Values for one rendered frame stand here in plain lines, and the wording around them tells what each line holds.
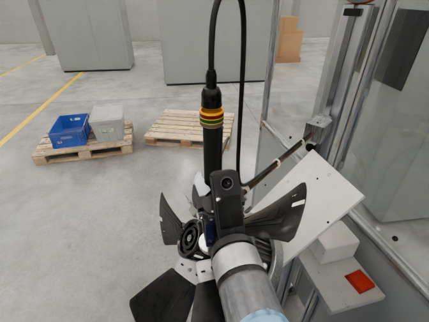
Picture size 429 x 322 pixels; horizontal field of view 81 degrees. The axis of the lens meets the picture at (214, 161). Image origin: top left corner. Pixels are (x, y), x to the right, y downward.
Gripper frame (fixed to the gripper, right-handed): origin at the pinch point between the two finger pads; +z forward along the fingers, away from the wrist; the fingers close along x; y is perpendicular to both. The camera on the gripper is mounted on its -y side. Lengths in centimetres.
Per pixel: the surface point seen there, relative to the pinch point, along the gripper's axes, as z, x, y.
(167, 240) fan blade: 27, -13, 52
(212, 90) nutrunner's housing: -4.2, -0.2, -19.5
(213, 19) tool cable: -3.0, 0.1, -29.5
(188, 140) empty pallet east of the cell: 262, 19, 137
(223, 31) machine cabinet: 542, 134, 37
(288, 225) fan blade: -10.4, 15.1, 9.0
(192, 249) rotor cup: 1.7, -5.0, 27.6
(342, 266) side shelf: 8, 59, 64
